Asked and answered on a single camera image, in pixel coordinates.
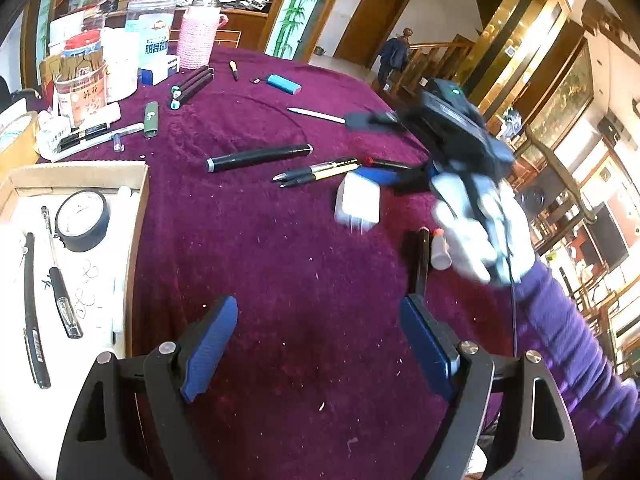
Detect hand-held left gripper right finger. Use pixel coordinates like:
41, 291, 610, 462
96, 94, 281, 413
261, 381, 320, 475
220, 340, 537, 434
399, 293, 584, 480

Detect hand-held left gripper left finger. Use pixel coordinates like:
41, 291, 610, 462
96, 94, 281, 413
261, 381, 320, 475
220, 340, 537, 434
55, 294, 239, 480

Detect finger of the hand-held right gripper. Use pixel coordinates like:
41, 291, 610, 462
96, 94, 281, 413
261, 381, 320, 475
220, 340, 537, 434
364, 162, 437, 194
345, 111, 417, 134

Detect white power adapter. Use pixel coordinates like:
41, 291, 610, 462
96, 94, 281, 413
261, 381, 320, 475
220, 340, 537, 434
333, 170, 382, 234

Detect long black marker pink end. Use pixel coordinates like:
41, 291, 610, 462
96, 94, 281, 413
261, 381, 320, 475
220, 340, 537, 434
414, 227, 432, 302

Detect small white bottle orange cap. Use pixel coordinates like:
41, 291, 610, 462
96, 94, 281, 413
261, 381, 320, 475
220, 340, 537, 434
429, 228, 454, 269

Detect cardboard box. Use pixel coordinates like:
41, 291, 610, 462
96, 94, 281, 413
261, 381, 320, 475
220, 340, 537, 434
0, 160, 151, 461

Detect short black pen white label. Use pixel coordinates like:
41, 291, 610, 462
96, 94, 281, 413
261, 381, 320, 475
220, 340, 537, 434
41, 205, 84, 340

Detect long black pen barcode label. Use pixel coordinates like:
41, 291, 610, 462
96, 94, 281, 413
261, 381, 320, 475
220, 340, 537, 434
22, 232, 52, 390

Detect black electrical tape roll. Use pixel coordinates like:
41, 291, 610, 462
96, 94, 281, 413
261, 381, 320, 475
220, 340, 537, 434
53, 189, 111, 254

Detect person's right forearm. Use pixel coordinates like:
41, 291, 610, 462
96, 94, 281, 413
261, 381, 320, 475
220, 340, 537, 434
509, 255, 640, 467

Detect person's right hand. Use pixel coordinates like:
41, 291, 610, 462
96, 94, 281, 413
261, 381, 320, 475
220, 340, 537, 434
432, 173, 537, 289

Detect black marker red ends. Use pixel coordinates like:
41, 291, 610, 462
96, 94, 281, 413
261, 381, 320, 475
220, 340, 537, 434
362, 156, 427, 171

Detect person in dark jacket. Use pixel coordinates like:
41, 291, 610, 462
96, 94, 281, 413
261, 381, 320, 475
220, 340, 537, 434
375, 36, 414, 92

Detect yellow black pen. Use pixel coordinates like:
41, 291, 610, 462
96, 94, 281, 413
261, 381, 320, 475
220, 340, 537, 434
272, 157, 359, 183

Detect wooden stair railing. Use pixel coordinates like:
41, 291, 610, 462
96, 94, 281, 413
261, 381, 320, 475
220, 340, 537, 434
387, 34, 475, 103

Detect black gel pen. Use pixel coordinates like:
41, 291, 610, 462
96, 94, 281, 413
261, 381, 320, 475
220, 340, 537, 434
278, 164, 362, 189

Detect blue lighter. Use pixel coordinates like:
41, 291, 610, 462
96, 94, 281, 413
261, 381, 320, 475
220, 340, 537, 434
266, 74, 304, 96

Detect brown wooden door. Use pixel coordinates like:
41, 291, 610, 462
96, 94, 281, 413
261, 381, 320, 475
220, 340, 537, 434
333, 0, 412, 69

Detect dark wooden chair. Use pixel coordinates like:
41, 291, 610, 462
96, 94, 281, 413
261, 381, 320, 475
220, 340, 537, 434
515, 125, 599, 231

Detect framed landscape painting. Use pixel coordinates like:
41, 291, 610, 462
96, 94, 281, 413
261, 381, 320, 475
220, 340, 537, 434
522, 35, 597, 137

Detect black marker grey end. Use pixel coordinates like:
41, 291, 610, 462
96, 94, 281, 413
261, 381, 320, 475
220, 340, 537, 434
205, 143, 314, 174

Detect purple velvet tablecloth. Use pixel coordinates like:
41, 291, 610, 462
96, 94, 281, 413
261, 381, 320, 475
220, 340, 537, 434
37, 45, 567, 480

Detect curved wooden counter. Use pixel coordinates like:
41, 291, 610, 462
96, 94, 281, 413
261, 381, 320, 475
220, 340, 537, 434
170, 2, 275, 53

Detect black markers with green caps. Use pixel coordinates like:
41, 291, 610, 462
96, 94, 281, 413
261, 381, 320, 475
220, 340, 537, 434
169, 73, 216, 110

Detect black marker teal end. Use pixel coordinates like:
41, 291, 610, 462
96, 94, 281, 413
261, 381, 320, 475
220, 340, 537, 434
170, 65, 211, 96

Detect pink knit covered bottle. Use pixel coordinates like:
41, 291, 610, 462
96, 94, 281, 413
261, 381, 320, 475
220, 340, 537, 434
175, 0, 229, 70

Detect small white blue box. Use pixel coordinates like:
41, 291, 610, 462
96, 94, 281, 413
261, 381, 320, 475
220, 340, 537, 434
138, 53, 180, 86

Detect green lighter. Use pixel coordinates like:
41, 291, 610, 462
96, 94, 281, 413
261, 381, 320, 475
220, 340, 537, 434
143, 100, 160, 139

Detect clear jar blue label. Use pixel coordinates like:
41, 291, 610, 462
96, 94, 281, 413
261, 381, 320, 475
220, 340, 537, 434
124, 0, 177, 69

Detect white round tub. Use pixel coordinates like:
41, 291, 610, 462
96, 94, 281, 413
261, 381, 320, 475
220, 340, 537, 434
99, 27, 139, 104

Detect clear jar red lid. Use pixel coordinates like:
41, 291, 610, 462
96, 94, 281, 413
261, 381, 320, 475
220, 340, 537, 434
54, 30, 109, 129

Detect bamboo wall poster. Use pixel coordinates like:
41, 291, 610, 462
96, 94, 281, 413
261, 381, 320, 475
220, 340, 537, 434
264, 0, 332, 59

